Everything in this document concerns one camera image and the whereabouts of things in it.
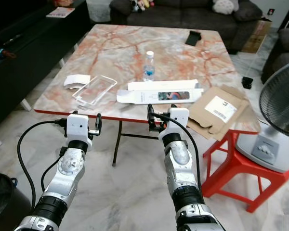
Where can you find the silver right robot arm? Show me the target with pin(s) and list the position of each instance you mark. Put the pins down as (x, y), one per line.
(180, 163)

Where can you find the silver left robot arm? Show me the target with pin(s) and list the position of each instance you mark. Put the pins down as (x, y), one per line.
(70, 168)

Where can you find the black round rubbish bin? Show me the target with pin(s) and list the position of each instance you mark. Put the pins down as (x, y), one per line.
(2, 216)

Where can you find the long white paper box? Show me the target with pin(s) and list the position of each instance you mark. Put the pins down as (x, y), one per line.
(139, 96)

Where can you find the clear plastic tray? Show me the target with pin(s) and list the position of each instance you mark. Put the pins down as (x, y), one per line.
(94, 91)

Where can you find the white folded card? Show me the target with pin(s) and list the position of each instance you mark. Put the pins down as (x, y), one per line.
(76, 81)

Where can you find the clear plastic water bottle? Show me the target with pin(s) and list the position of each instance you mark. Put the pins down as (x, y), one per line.
(148, 71)

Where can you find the flat brown cardboard sheet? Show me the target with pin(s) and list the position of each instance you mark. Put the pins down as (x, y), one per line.
(204, 103)

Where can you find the black low console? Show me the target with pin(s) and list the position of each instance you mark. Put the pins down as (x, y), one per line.
(29, 65)

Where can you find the small black stand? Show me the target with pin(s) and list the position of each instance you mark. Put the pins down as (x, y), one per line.
(193, 38)

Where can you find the red plastic stool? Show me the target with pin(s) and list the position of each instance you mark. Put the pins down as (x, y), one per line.
(241, 166)

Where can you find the red white booklet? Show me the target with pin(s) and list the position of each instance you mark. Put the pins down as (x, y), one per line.
(60, 12)

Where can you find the dark brown sofa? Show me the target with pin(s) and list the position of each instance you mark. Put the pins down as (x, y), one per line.
(188, 15)

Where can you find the black haired plush doll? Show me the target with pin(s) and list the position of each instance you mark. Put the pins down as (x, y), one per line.
(139, 4)

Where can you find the red gold figurine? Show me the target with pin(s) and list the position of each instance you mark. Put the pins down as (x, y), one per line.
(62, 3)

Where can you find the grey standing fan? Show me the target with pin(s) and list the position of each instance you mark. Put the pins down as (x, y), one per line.
(267, 147)

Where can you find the black television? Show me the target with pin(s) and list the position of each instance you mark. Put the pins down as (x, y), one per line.
(9, 14)

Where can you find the brown cardboard box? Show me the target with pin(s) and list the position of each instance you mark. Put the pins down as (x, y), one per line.
(256, 38)

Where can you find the white plush pillow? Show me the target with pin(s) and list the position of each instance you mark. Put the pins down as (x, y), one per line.
(223, 6)

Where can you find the dark brown armchair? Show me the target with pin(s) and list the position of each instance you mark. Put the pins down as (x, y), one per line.
(282, 53)

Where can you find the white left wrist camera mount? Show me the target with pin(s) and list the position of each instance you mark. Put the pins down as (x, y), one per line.
(79, 126)

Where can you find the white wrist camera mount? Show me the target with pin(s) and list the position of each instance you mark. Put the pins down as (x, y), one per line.
(178, 118)
(79, 126)

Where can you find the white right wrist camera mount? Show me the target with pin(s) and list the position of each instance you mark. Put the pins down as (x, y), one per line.
(178, 118)

